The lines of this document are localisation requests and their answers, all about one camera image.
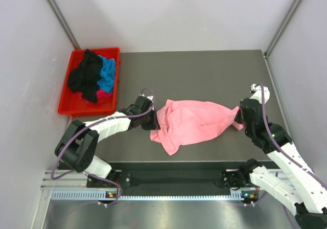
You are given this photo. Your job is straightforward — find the pink t shirt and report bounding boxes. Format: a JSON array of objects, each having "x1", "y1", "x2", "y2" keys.
[{"x1": 150, "y1": 100, "x2": 243, "y2": 156}]

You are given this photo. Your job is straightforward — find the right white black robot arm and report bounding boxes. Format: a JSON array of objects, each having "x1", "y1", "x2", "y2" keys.
[{"x1": 236, "y1": 96, "x2": 326, "y2": 228}]

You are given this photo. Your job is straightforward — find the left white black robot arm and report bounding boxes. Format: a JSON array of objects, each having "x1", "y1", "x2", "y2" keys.
[{"x1": 54, "y1": 94, "x2": 160, "y2": 187}]

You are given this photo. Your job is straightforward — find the magenta t shirt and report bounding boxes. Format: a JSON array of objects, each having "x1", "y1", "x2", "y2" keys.
[{"x1": 77, "y1": 89, "x2": 113, "y2": 104}]

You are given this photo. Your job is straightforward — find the blue t shirt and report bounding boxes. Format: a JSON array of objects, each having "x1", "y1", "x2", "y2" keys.
[{"x1": 97, "y1": 55, "x2": 116, "y2": 94}]

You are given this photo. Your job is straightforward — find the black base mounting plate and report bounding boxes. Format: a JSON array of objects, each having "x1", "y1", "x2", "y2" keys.
[{"x1": 86, "y1": 161, "x2": 259, "y2": 196}]

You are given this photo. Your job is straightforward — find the black t shirt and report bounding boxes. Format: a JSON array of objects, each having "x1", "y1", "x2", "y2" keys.
[{"x1": 67, "y1": 49, "x2": 103, "y2": 103}]

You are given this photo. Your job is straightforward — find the red plastic bin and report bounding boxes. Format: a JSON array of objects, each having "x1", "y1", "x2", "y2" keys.
[{"x1": 58, "y1": 47, "x2": 120, "y2": 118}]

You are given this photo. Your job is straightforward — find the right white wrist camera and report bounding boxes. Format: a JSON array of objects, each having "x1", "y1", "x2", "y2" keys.
[{"x1": 250, "y1": 84, "x2": 270, "y2": 104}]

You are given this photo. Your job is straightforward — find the slotted cable duct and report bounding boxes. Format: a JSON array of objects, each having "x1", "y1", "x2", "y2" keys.
[{"x1": 51, "y1": 190, "x2": 258, "y2": 201}]

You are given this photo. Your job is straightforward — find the aluminium frame rail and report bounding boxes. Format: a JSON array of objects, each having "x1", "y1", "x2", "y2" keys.
[{"x1": 41, "y1": 170, "x2": 88, "y2": 190}]

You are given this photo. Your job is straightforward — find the right corner aluminium post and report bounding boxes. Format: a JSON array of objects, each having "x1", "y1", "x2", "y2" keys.
[{"x1": 263, "y1": 0, "x2": 303, "y2": 59}]

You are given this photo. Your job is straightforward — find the corner aluminium post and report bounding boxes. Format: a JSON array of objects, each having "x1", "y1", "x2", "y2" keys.
[
  {"x1": 46, "y1": 0, "x2": 81, "y2": 50},
  {"x1": 263, "y1": 0, "x2": 303, "y2": 59}
]

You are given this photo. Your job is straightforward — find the left corner aluminium post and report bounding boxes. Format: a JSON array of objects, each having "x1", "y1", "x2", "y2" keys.
[{"x1": 46, "y1": 0, "x2": 81, "y2": 50}]

